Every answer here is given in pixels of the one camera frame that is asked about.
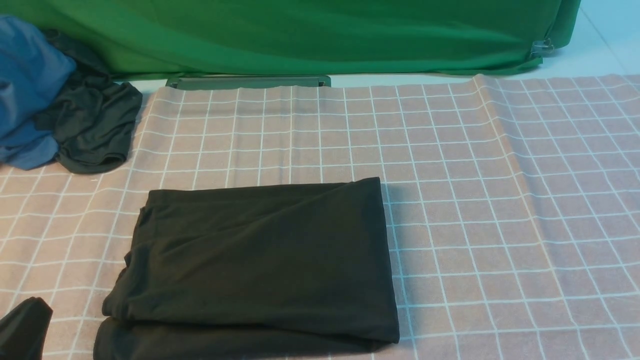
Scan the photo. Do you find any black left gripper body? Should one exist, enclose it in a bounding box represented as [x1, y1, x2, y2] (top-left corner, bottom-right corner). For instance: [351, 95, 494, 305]
[0, 297, 53, 360]

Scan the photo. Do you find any dark gray long-sleeve shirt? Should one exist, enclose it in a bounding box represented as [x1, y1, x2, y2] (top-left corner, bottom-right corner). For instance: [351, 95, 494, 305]
[93, 177, 400, 360]

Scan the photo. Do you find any crumpled dark gray garment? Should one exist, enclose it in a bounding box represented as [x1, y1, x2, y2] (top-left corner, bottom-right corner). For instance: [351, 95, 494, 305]
[33, 29, 143, 174]

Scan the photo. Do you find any blue crumpled garment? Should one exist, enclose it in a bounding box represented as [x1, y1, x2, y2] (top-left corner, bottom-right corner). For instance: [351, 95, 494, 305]
[0, 14, 76, 171]

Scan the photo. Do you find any gray metal bar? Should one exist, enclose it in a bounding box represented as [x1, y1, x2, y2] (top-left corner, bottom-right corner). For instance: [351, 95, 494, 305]
[166, 75, 332, 91]

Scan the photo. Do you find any green backdrop cloth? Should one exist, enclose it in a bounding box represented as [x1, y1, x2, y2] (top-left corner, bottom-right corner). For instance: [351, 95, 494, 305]
[1, 0, 581, 79]

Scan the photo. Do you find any pink checkered tablecloth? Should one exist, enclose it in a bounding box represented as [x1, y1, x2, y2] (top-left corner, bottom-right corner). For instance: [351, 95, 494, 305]
[0, 75, 640, 360]

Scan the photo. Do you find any metal binder clip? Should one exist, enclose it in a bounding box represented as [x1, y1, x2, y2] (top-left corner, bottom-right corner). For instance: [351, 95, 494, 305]
[530, 38, 555, 58]

